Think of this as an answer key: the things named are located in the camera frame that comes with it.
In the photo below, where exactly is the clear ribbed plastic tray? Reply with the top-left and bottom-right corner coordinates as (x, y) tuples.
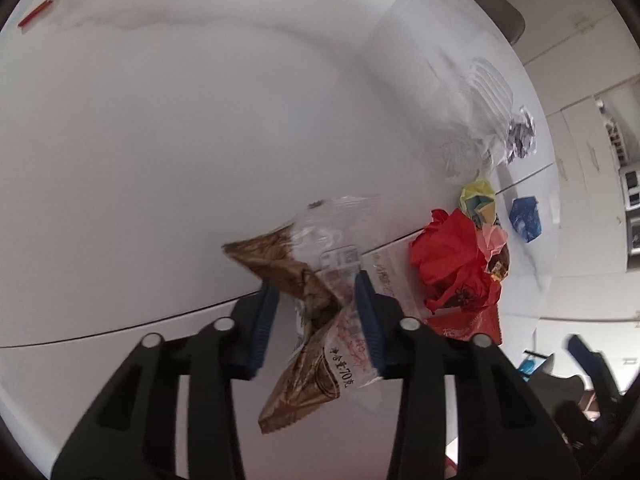
(470, 57), (516, 117)

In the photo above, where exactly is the red snack packet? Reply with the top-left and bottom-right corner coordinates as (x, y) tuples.
(425, 305), (502, 346)

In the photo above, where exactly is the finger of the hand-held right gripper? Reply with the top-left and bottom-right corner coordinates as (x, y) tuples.
(566, 334), (623, 403)

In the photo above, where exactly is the white box with red edge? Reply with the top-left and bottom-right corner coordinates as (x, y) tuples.
(18, 1), (54, 29)

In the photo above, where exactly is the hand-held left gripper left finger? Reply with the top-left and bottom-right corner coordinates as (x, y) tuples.
(50, 280), (281, 480)

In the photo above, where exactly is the blue wrapper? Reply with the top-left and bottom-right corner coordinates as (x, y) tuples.
(509, 197), (542, 243)

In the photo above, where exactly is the small brown snack wrapper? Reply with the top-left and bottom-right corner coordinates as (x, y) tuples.
(487, 242), (512, 282)

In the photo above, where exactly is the pink wrapper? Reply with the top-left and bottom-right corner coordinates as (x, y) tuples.
(480, 225), (509, 261)

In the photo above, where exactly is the silver foil wrapper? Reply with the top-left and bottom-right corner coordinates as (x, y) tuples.
(502, 106), (538, 166)

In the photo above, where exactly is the beige cabinet wall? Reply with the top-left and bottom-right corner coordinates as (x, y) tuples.
(517, 0), (640, 321)

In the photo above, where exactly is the white countertop appliance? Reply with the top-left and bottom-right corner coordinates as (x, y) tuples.
(619, 162), (640, 210)

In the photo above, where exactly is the brown and clear snack wrapper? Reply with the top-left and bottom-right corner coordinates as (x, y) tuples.
(221, 195), (401, 436)

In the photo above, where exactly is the clear plastic bag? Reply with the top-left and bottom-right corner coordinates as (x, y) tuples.
(434, 110), (501, 182)

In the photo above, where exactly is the crumpled red paper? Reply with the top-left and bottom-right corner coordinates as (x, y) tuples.
(409, 208), (502, 313)

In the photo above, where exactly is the grey chair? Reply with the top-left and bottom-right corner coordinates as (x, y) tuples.
(450, 0), (526, 43)

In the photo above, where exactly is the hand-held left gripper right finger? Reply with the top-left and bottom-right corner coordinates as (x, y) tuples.
(354, 270), (581, 480)

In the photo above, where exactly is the crumpled yellow wrapper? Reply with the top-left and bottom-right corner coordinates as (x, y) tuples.
(460, 178), (497, 226)

